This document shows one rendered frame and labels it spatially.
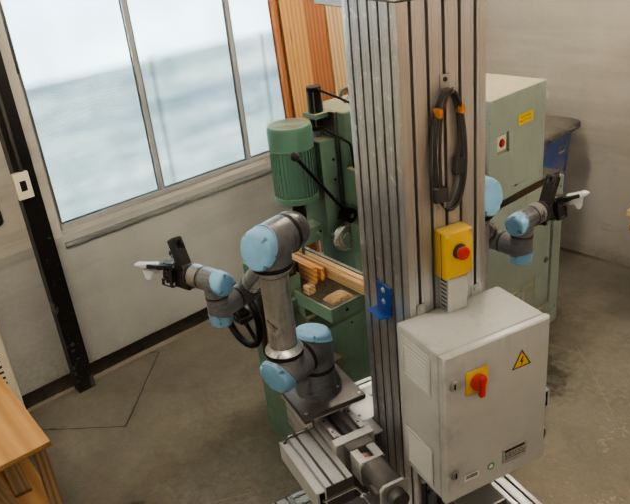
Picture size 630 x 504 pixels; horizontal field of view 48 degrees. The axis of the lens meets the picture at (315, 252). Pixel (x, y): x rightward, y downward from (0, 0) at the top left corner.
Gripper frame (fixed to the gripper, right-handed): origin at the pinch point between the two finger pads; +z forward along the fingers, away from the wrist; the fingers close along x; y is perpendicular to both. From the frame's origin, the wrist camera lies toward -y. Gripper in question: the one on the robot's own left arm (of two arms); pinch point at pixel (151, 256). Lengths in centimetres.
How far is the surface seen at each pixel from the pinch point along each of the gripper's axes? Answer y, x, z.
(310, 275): 22, 61, -19
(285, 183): -14, 60, -9
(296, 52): -52, 189, 89
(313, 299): 27, 52, -28
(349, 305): 28, 57, -41
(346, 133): -31, 82, -22
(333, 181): -12, 80, -17
